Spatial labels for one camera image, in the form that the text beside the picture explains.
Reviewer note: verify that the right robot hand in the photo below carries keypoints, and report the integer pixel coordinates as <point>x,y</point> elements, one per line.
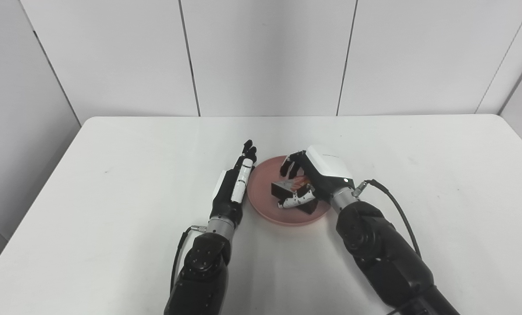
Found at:
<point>322,173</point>

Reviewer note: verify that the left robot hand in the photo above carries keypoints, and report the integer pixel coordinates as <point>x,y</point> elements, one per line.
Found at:
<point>234,188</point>

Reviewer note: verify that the pink plate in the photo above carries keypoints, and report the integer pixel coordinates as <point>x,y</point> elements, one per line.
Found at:
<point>265,197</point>

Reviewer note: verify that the chocolate cake slice with fruit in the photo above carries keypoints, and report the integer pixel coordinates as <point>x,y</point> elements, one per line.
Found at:
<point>289,189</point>

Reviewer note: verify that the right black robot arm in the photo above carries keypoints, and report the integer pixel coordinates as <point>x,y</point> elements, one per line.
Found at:
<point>388,258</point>

